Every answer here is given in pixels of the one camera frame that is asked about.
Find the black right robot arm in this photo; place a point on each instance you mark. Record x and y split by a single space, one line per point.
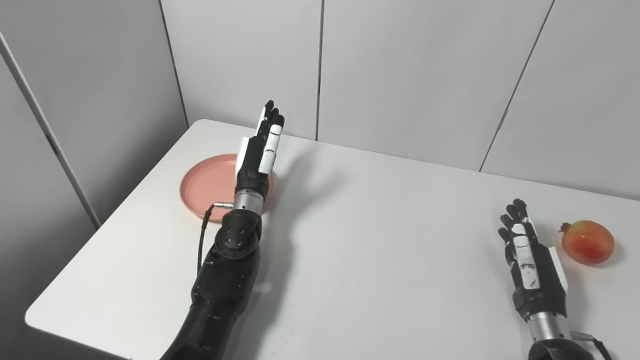
552 340

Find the pink plate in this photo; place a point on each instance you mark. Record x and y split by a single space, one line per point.
210 187

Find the red yellow pomegranate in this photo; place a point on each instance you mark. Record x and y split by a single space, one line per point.
587 242

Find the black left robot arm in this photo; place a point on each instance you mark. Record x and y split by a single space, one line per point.
220 295

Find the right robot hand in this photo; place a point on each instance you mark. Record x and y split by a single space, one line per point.
535 270

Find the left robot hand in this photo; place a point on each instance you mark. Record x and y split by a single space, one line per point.
252 160

